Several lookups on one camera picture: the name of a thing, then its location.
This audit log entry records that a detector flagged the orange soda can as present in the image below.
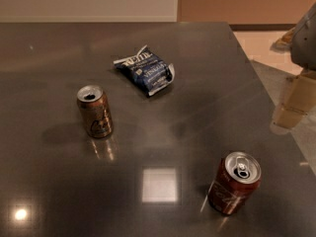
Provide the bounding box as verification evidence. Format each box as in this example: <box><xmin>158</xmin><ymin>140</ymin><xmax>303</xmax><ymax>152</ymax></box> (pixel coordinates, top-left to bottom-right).
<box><xmin>77</xmin><ymin>85</ymin><xmax>114</xmax><ymax>138</ymax></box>

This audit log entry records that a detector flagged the blue chip bag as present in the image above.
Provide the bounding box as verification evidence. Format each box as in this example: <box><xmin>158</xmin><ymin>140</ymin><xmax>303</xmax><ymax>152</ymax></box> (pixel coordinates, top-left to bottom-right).
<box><xmin>114</xmin><ymin>45</ymin><xmax>175</xmax><ymax>97</ymax></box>

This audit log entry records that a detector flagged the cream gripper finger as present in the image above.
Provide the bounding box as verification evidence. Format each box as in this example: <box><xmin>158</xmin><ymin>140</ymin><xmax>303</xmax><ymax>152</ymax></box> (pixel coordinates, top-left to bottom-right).
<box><xmin>273</xmin><ymin>70</ymin><xmax>316</xmax><ymax>129</ymax></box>

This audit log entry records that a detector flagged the red cola can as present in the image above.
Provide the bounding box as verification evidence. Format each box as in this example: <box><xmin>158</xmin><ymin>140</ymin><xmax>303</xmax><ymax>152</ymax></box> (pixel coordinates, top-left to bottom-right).
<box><xmin>207</xmin><ymin>151</ymin><xmax>262</xmax><ymax>215</ymax></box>

